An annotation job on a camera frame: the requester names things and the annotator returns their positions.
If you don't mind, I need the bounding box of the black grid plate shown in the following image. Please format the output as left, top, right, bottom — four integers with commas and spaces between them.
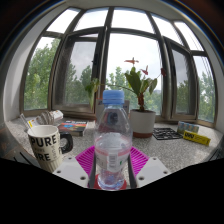
152, 127, 184, 141

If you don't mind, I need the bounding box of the dark colourful book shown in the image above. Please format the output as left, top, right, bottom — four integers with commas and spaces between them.
57, 119, 90, 137

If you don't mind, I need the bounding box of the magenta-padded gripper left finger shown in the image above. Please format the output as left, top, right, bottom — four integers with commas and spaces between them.
52, 145, 98, 190

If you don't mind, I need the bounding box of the long yellow box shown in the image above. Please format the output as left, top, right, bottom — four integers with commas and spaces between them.
182, 129, 212, 147

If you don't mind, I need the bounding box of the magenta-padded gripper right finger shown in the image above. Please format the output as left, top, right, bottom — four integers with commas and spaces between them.
127, 146, 172, 189

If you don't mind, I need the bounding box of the light blue pack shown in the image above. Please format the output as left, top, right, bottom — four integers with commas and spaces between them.
176, 120, 201, 134

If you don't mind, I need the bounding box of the clear blue-capped water bottle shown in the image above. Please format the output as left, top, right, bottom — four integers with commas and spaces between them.
93, 89, 134, 192

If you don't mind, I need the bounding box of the potted plant in white pot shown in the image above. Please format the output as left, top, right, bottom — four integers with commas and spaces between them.
84, 57, 168, 139

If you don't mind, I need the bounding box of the flat round red coaster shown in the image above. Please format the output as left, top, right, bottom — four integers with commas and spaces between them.
92, 173, 129, 191

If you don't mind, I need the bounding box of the white mug with black lettering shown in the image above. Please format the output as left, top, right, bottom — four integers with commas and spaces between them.
27, 124, 74, 174

